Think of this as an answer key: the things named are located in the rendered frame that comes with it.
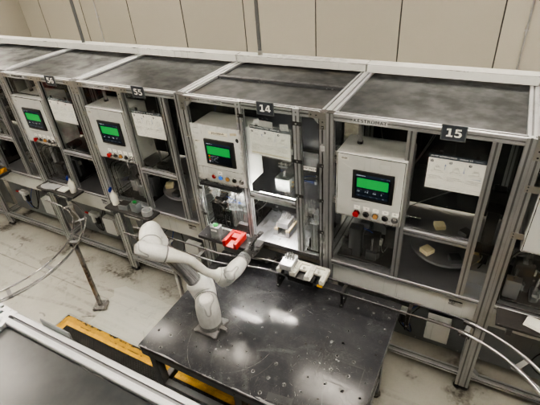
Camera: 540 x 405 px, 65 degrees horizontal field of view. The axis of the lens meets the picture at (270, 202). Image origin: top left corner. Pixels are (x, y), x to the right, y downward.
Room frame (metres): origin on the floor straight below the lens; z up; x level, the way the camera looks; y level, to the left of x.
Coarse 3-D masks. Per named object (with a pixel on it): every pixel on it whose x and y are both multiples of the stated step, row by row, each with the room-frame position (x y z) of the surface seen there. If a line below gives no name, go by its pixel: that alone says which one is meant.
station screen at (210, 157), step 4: (208, 144) 2.72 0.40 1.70; (212, 144) 2.70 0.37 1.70; (220, 148) 2.67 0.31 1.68; (224, 148) 2.65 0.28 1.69; (228, 148) 2.63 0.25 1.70; (208, 156) 2.73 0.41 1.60; (212, 156) 2.71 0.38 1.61; (216, 156) 2.69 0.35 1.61; (220, 156) 2.67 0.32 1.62; (208, 160) 2.73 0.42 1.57; (212, 160) 2.71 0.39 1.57; (216, 160) 2.69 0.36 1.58; (220, 160) 2.67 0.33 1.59; (224, 160) 2.66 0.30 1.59; (228, 160) 2.64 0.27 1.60; (220, 164) 2.68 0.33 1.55; (224, 164) 2.66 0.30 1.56; (228, 164) 2.64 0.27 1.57
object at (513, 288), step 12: (516, 252) 1.75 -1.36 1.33; (516, 264) 1.74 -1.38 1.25; (528, 264) 1.71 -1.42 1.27; (516, 276) 1.73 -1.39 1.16; (528, 276) 1.70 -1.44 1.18; (504, 288) 1.75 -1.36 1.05; (516, 288) 1.72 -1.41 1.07; (528, 288) 1.69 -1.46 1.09; (504, 300) 1.74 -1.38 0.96; (516, 300) 1.71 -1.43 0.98; (528, 300) 1.68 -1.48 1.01
